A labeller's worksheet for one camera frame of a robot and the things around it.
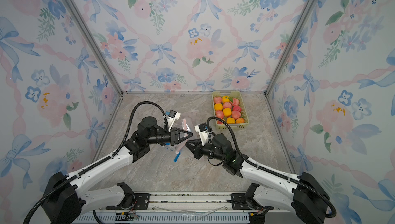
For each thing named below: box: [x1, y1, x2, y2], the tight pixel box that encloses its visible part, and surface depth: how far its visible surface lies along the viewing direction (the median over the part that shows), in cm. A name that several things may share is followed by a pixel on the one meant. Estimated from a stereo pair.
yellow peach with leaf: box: [222, 95, 233, 104], surface depth 112 cm
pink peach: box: [231, 109, 242, 120], surface depth 103 cm
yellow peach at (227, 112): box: [222, 107, 232, 117], surface depth 105 cm
